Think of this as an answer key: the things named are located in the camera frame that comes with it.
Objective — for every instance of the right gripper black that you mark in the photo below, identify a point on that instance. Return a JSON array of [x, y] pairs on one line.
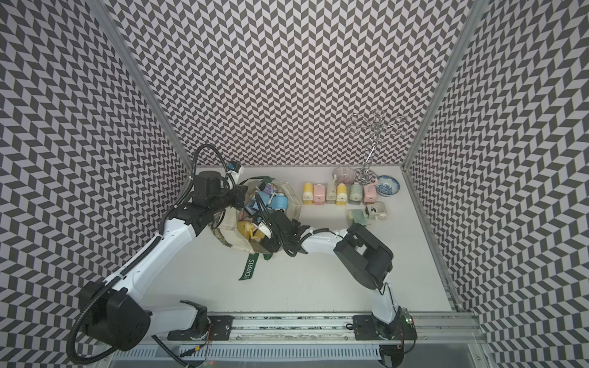
[[269, 244]]

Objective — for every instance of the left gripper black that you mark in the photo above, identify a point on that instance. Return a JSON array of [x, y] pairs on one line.
[[240, 191]]

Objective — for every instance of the cream canvas tote bag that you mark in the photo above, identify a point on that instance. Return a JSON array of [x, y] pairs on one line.
[[224, 226]]

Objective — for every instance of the yellow block pencil sharpener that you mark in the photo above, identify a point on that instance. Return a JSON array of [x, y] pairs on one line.
[[308, 193]]

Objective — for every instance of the pink rounded pencil sharpener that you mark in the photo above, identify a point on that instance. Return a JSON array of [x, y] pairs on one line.
[[319, 194]]

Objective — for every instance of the white cartoon pencil sharpener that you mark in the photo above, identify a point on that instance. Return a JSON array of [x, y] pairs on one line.
[[331, 192]]

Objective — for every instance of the yellow round pencil sharpener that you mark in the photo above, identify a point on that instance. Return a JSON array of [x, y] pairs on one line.
[[341, 194]]

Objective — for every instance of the green block pencil sharpener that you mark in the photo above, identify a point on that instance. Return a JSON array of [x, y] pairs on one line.
[[357, 216]]

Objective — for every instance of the mint green pencil sharpener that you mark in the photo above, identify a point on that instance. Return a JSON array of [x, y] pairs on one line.
[[356, 194]]

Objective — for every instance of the pink block pencil sharpener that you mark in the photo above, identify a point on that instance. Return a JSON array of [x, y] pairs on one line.
[[370, 194]]

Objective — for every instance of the white grey pencil sharpener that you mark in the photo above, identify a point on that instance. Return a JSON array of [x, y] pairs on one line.
[[376, 211]]

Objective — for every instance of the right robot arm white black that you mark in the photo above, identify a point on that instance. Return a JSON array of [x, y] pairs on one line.
[[367, 259]]

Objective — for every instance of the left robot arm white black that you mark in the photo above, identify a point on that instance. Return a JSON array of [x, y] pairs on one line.
[[112, 310]]

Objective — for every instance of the blue round pencil sharpener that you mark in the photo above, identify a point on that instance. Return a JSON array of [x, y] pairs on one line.
[[269, 200]]

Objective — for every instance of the pink ribbed bowl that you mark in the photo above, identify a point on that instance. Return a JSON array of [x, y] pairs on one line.
[[344, 175]]

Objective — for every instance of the blue white patterned bowl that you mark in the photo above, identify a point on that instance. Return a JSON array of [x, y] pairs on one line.
[[387, 186]]

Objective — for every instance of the silver jewelry tree stand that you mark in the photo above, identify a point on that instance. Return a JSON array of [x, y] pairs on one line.
[[373, 126]]

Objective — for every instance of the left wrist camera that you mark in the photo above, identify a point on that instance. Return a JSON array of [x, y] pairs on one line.
[[235, 171]]

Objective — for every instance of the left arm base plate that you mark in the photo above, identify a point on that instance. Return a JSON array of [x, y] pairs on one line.
[[215, 328]]

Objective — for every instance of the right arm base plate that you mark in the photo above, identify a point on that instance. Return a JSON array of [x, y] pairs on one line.
[[367, 327]]

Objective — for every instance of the aluminium mounting rail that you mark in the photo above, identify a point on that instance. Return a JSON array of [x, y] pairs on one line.
[[323, 327]]

